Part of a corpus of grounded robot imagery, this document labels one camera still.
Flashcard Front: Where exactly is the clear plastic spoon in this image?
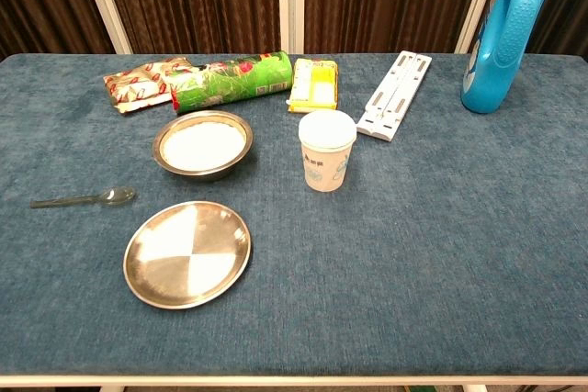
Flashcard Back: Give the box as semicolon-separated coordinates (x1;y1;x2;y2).
29;186;137;209

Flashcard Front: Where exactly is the white lidded paper cup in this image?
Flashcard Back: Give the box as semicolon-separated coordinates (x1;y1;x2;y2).
298;109;358;193

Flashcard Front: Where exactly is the stainless steel bowl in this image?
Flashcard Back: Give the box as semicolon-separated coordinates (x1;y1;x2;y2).
152;109;254;183

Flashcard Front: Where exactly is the stainless steel plate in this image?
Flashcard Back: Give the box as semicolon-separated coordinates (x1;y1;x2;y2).
122;200;253;310

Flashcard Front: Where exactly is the yellow white box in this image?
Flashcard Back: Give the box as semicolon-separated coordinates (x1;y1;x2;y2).
287;58;340;115

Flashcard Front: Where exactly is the green chip can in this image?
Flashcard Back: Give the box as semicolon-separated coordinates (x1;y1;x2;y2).
169;50;294;116

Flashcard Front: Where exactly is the white folding stand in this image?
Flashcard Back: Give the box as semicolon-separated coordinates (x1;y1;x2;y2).
356;50;434;141

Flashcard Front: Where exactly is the blue tablecloth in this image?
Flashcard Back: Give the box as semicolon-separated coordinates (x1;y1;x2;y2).
0;52;588;377

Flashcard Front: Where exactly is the red white snack bag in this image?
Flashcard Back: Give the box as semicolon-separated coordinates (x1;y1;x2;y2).
102;56;192;116

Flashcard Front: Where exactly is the blue detergent bottle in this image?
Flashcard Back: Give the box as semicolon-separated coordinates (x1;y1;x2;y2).
460;0;556;115

